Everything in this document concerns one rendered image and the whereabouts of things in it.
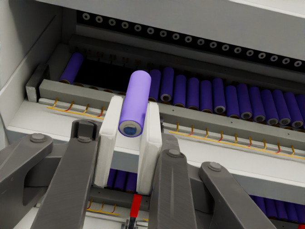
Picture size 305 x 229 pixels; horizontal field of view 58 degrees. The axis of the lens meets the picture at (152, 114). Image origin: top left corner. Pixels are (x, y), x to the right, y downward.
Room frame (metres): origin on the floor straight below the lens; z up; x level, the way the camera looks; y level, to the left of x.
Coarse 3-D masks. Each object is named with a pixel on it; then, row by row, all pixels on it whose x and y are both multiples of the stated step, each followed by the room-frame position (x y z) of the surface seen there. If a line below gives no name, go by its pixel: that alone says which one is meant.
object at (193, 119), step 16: (48, 80) 0.33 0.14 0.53; (48, 96) 0.32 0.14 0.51; (64, 96) 0.32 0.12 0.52; (80, 96) 0.32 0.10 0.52; (96, 96) 0.33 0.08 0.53; (112, 96) 0.33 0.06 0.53; (160, 112) 0.33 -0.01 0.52; (176, 112) 0.33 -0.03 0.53; (192, 112) 0.34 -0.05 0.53; (192, 128) 0.33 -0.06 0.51; (208, 128) 0.34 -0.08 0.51; (224, 128) 0.34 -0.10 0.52; (240, 128) 0.34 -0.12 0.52; (256, 128) 0.34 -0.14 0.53; (272, 128) 0.35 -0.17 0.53; (288, 144) 0.35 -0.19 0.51; (304, 144) 0.34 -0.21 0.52
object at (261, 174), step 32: (96, 32) 0.44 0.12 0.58; (32, 64) 0.34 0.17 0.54; (64, 64) 0.40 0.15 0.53; (224, 64) 0.46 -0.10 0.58; (256, 64) 0.46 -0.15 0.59; (0, 96) 0.26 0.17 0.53; (32, 96) 0.32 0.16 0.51; (32, 128) 0.28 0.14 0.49; (64, 128) 0.29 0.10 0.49; (128, 160) 0.29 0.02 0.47; (192, 160) 0.29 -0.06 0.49; (224, 160) 0.31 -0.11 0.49; (256, 160) 0.32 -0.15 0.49; (288, 160) 0.33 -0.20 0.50; (256, 192) 0.31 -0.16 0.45; (288, 192) 0.30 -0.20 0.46
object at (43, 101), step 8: (48, 104) 0.32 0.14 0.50; (56, 104) 0.32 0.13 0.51; (64, 104) 0.32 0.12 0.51; (88, 112) 0.32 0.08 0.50; (96, 112) 0.32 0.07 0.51; (104, 112) 0.33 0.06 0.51; (168, 128) 0.33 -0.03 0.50; (176, 128) 0.33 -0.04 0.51; (184, 128) 0.33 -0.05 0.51; (208, 136) 0.33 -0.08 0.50; (216, 136) 0.33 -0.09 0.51; (224, 136) 0.34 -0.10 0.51; (232, 136) 0.34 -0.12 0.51; (248, 144) 0.34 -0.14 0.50; (256, 144) 0.34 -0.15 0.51; (272, 144) 0.34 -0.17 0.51; (288, 152) 0.34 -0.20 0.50; (296, 152) 0.34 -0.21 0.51; (304, 152) 0.35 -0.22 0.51
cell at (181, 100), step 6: (180, 78) 0.41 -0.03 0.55; (186, 78) 0.42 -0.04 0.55; (174, 84) 0.41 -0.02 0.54; (180, 84) 0.40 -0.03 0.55; (174, 90) 0.39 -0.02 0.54; (180, 90) 0.38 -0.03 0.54; (174, 96) 0.38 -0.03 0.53; (180, 96) 0.37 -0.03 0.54; (174, 102) 0.36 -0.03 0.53; (180, 102) 0.36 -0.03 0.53
